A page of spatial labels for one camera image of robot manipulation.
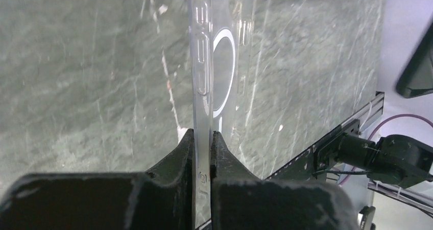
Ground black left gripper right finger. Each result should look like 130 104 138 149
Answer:
209 131 359 230

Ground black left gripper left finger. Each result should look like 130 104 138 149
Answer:
1 129 194 229

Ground clear transparent phone case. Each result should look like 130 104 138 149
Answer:
188 0 257 229

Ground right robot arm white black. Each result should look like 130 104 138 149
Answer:
336 134 432 189

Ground aluminium frame rail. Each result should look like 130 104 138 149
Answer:
341 92 385 136

